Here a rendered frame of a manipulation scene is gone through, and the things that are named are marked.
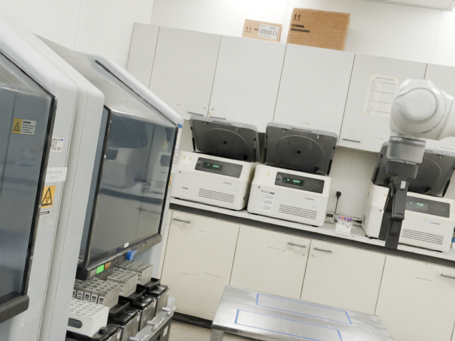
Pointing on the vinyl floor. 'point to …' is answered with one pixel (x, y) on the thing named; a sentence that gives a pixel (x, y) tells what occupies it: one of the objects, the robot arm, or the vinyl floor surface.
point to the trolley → (291, 319)
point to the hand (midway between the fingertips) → (387, 239)
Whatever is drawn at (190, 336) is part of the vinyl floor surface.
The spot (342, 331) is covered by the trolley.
